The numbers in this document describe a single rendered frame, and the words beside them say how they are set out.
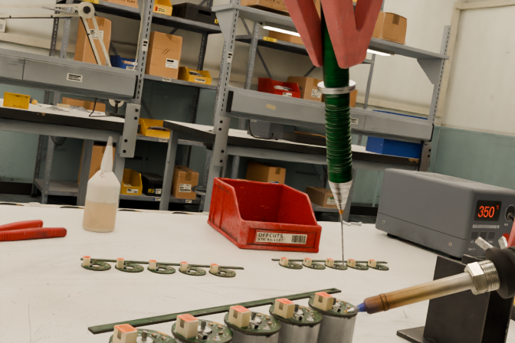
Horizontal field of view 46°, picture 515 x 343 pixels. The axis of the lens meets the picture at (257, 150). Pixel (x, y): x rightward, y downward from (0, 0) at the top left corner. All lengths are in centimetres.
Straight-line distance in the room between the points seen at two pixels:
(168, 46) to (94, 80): 196
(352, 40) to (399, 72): 597
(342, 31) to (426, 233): 61
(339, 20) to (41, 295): 31
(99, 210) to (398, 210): 42
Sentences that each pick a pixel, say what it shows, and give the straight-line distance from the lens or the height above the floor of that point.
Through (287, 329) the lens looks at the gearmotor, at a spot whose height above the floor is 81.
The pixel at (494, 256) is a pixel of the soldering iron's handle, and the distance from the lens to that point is 31.
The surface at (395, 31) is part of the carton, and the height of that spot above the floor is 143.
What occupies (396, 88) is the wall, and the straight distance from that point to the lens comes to 620.
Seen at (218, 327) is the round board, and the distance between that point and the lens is 26.
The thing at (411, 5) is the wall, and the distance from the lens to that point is 632.
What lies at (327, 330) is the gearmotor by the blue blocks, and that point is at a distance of 30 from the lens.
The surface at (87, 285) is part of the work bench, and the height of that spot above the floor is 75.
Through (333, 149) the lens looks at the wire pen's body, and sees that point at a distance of 26.
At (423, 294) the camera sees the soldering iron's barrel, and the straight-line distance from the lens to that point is 31.
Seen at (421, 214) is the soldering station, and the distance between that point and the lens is 84.
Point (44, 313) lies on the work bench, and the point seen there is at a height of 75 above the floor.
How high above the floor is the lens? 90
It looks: 4 degrees down
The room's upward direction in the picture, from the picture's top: 9 degrees clockwise
